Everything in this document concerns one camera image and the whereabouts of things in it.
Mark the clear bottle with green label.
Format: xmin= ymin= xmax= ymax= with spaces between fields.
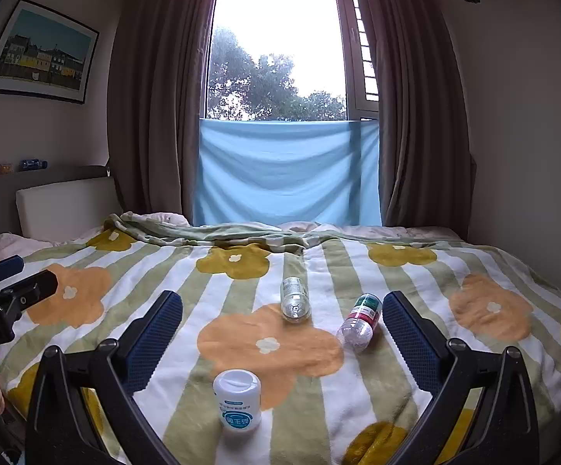
xmin=337 ymin=293 xmax=383 ymax=352

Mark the clear plastic bottle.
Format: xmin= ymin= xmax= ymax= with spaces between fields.
xmin=280 ymin=276 xmax=311 ymax=324

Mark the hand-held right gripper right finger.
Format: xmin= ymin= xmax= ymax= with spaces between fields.
xmin=382 ymin=291 xmax=540 ymax=465

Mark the striped floral blanket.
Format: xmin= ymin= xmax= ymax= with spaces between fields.
xmin=0 ymin=212 xmax=561 ymax=465

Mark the brown curtain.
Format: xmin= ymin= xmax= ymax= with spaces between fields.
xmin=107 ymin=0 xmax=219 ymax=226
xmin=353 ymin=0 xmax=477 ymax=233

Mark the window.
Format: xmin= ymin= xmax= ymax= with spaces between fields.
xmin=205 ymin=0 xmax=380 ymax=124

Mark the white padded headboard cushion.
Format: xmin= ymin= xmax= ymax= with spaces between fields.
xmin=15 ymin=177 xmax=122 ymax=243

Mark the framed houses picture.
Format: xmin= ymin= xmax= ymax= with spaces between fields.
xmin=0 ymin=0 xmax=100 ymax=105

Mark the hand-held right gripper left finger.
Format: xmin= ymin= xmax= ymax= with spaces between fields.
xmin=25 ymin=289 xmax=184 ymax=465

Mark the white cup with blue label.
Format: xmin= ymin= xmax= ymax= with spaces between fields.
xmin=213 ymin=369 xmax=263 ymax=436

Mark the light blue cloth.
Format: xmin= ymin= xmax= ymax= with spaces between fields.
xmin=194 ymin=119 xmax=383 ymax=227

